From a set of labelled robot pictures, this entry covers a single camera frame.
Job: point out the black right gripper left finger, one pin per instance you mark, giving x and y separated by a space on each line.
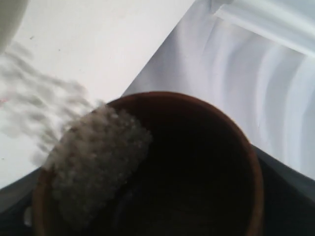
16 206

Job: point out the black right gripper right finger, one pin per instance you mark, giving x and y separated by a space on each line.
289 200

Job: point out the brown wooden cup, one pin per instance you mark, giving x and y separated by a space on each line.
201 176

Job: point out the white cloth backdrop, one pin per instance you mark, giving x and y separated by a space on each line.
253 59

